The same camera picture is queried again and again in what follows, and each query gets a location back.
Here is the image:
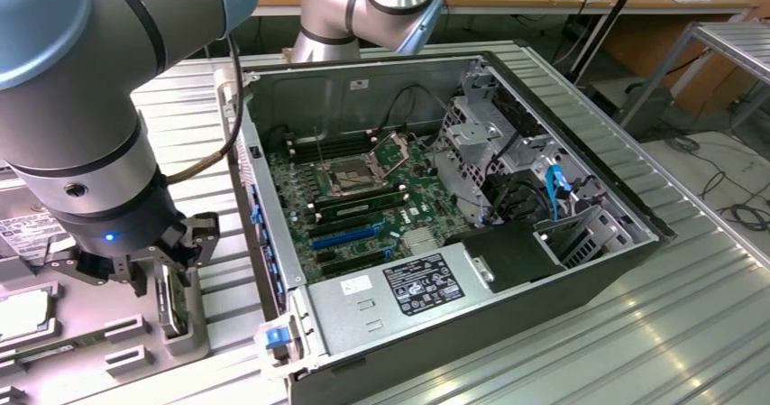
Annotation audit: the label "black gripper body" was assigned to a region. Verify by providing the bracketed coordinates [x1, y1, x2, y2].
[56, 200, 189, 285]

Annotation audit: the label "graphics card with metal bracket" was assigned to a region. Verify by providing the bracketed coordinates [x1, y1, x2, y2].
[152, 260, 197, 336]

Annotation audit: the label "silver hard disk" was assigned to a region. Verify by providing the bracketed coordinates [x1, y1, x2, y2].
[0, 201, 80, 271]

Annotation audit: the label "grey parts rack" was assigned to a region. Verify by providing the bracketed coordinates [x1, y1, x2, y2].
[0, 237, 212, 405]

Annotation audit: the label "silver CPU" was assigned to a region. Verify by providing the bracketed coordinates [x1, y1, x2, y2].
[0, 290, 53, 336]

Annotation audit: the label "green RAM stick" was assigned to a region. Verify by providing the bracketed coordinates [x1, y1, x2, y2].
[0, 332, 107, 365]

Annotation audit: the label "black expansion slot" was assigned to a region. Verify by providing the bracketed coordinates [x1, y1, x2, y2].
[318, 247, 390, 269]
[307, 218, 378, 240]

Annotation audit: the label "blue case latch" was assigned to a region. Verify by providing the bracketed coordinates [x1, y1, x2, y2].
[263, 327, 294, 350]

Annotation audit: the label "thin metal locking lever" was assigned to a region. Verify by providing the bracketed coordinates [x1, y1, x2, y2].
[312, 124, 330, 171]

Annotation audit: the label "CPU socket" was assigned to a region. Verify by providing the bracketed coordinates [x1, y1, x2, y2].
[322, 156, 378, 197]

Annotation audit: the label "black RAM slot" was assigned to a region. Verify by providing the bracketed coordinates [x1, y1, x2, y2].
[288, 133, 370, 150]
[290, 141, 372, 161]

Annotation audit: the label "silver power supply unit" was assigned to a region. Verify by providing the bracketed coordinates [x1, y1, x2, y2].
[287, 241, 500, 370]

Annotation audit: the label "silver chipset heatsink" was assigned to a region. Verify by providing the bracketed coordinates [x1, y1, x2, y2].
[402, 229, 450, 252]

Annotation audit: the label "metal socket cover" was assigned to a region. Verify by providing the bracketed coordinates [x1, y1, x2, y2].
[366, 130, 416, 176]

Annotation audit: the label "green motherboard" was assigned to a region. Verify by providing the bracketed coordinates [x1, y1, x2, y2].
[263, 127, 476, 284]

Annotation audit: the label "black plastic shroud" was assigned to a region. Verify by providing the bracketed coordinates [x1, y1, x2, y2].
[459, 222, 567, 293]

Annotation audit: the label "black open PC case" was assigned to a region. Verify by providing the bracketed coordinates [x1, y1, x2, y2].
[214, 39, 675, 405]

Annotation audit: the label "silver disk bay cage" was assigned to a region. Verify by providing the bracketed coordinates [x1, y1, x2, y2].
[435, 96, 543, 226]

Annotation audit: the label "dark grey floor box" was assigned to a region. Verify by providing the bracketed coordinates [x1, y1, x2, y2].
[586, 78, 675, 129]

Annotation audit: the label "black tripod pole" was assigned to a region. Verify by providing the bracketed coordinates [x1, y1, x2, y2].
[568, 0, 649, 79]

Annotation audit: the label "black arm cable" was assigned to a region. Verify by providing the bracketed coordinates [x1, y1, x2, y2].
[165, 33, 250, 184]

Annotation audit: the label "black looping wire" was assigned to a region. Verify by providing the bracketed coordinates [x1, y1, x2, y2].
[383, 84, 450, 131]

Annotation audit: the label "black wire bundle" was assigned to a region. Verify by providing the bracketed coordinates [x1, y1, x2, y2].
[480, 170, 552, 226]

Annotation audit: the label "blue disk wire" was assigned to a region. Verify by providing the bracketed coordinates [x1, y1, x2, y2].
[544, 164, 570, 224]

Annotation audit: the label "black floor cables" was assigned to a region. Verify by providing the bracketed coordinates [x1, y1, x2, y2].
[670, 133, 770, 233]

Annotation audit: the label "metal frame table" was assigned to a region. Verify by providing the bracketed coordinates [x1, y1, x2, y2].
[617, 19, 770, 129]

